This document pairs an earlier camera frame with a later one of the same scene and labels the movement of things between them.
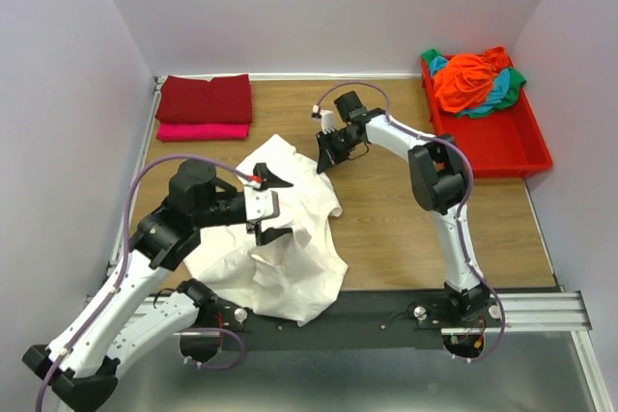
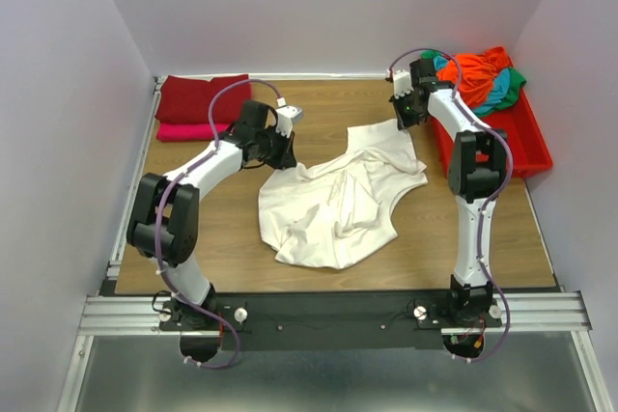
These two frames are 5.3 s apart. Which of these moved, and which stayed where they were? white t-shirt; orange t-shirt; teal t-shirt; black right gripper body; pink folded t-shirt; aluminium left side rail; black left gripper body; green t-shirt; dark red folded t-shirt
Moved: white t-shirt; black right gripper body; black left gripper body
Stayed: orange t-shirt; green t-shirt; pink folded t-shirt; dark red folded t-shirt; teal t-shirt; aluminium left side rail
